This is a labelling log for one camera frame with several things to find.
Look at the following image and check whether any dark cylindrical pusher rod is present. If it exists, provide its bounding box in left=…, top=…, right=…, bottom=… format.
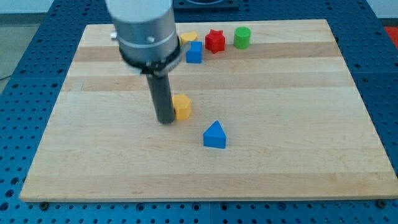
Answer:
left=146, top=75, right=175, bottom=124

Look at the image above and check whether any yellow hexagon block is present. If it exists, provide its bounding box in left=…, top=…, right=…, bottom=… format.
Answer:
left=172, top=94, right=192, bottom=120

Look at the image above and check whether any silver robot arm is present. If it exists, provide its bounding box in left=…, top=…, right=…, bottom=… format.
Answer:
left=105, top=0, right=187, bottom=124

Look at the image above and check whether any blue triangle block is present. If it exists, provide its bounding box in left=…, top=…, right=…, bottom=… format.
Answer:
left=203, top=121, right=226, bottom=149

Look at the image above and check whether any blue cube block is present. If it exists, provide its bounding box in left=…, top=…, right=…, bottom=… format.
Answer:
left=186, top=41, right=202, bottom=63

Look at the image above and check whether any yellow heart block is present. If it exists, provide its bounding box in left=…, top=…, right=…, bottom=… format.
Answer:
left=180, top=31, right=198, bottom=45

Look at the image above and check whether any red star block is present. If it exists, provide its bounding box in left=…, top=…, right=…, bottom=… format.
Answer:
left=205, top=29, right=226, bottom=54

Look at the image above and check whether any green cylinder block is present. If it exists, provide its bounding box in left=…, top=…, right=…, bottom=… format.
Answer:
left=234, top=27, right=251, bottom=49

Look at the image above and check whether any light wooden board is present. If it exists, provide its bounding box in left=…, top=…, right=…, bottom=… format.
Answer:
left=20, top=19, right=397, bottom=202

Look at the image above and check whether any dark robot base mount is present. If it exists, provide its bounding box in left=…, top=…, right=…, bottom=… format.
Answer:
left=172, top=0, right=239, bottom=11

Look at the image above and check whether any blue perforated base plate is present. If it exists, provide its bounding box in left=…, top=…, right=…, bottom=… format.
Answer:
left=1, top=0, right=397, bottom=223

